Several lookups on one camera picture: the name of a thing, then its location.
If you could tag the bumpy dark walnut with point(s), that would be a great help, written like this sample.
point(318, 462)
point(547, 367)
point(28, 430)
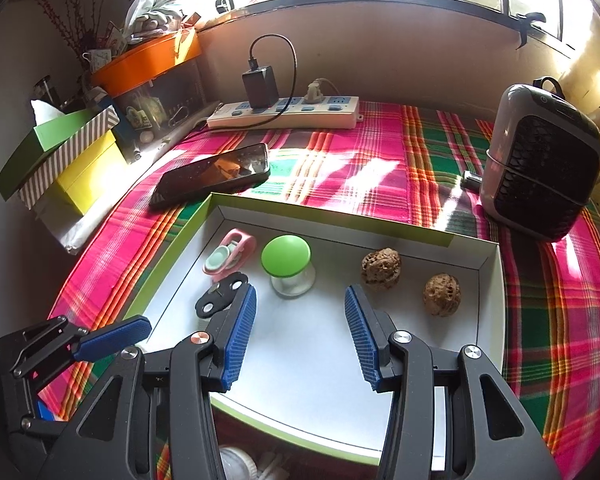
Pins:
point(381, 269)

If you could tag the white tissue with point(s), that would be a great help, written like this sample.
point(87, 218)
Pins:
point(45, 110)

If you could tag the green round lid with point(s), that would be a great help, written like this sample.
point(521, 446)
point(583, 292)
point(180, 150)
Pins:
point(285, 255)

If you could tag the green and white cardboard box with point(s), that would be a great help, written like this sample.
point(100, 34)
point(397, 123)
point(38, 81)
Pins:
point(305, 360)

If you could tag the yellow box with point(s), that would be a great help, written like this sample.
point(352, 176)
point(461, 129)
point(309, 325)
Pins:
point(90, 175)

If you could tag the black disc with holes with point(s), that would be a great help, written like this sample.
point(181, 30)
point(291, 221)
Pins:
point(220, 295)

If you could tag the metal cup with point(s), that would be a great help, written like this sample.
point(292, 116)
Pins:
point(47, 92)

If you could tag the dried twig branches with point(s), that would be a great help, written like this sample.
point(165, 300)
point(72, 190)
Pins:
point(75, 15)

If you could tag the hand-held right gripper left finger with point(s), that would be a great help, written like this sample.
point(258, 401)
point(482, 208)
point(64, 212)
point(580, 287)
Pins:
point(240, 340)

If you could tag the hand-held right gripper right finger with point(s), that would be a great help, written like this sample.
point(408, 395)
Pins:
point(360, 340)

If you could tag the small metal plug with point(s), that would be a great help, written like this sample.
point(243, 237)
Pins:
point(472, 180)

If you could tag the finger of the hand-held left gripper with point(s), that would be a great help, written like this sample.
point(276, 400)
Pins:
point(50, 425)
point(112, 337)

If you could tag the round light walnut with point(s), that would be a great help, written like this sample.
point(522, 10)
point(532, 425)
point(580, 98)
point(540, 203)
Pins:
point(441, 294)

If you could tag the white power strip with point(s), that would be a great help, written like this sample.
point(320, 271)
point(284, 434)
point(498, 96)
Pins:
point(290, 116)

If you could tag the white plastic sheet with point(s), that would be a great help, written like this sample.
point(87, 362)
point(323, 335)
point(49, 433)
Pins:
point(85, 230)

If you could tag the white plug adapter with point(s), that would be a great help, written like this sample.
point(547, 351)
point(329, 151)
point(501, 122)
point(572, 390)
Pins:
point(316, 91)

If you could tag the black smartphone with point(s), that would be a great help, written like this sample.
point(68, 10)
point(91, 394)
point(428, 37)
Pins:
point(210, 175)

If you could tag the green striped tissue box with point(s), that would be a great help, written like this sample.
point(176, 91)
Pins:
point(60, 145)

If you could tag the clear glass case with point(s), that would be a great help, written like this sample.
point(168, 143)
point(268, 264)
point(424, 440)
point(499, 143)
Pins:
point(170, 100)

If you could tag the white plastic bag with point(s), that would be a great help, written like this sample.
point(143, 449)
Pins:
point(152, 7)

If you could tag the black charger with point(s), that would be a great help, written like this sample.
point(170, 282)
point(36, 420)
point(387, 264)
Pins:
point(260, 87)

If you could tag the orange round box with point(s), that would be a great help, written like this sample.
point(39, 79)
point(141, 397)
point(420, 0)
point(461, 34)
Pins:
point(145, 62)

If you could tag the plaid tablecloth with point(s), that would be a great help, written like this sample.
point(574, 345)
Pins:
point(355, 160)

